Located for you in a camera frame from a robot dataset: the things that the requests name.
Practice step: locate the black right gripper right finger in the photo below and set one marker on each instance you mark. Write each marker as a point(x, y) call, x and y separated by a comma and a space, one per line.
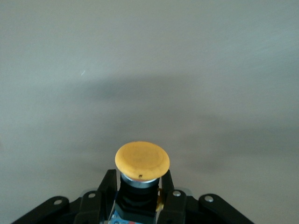
point(172, 205)

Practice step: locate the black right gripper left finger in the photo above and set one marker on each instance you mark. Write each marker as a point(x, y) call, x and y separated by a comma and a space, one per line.
point(109, 186)

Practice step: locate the yellow mushroom push button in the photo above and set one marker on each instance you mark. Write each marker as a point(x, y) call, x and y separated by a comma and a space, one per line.
point(142, 158)

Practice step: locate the brown table mat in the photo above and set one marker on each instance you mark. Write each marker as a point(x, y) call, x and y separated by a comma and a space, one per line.
point(149, 70)

